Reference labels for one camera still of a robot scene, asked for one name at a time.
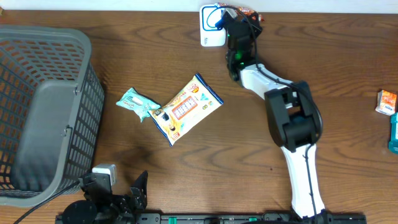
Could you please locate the small orange snack box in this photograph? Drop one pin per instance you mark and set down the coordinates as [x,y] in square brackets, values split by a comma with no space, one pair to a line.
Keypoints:
[386,102]

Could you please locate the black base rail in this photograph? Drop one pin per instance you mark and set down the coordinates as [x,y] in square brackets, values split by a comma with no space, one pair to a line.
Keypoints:
[272,217]

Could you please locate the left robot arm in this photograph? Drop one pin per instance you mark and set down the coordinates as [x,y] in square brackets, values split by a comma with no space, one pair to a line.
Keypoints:
[86,207]

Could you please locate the light green tissue pack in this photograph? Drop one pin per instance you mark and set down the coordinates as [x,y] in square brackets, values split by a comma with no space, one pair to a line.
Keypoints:
[137,103]

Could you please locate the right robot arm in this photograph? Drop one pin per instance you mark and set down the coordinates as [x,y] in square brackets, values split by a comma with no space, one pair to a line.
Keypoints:
[294,121]

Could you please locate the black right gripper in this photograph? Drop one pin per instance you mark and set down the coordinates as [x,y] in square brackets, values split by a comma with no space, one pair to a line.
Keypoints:
[245,20]

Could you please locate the red chocolate bar wrapper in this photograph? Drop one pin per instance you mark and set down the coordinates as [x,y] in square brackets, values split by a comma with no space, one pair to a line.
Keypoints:
[245,10]

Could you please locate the white barcode scanner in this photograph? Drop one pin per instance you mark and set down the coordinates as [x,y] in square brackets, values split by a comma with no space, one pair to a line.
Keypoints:
[210,35]

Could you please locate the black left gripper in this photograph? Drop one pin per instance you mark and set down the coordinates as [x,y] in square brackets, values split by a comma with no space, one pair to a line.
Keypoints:
[138,198]

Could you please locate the teal mouthwash bottle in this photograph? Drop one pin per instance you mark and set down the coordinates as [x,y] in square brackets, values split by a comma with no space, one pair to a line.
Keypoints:
[393,144]

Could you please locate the grey plastic shopping basket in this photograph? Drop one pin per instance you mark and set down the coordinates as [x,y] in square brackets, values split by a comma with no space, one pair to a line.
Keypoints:
[51,107]

